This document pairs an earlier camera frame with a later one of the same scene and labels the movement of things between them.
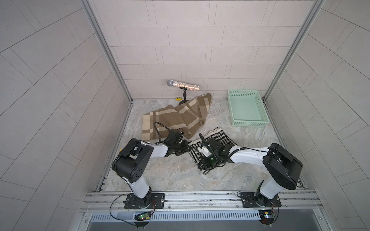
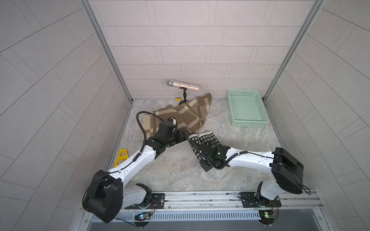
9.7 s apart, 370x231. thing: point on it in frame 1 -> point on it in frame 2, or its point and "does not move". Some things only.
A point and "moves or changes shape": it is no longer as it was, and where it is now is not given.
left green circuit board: x=142 y=216 does not move
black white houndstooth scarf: x=197 y=156 moves or changes shape
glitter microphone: x=171 y=83 does not move
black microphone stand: x=184 y=94 does not move
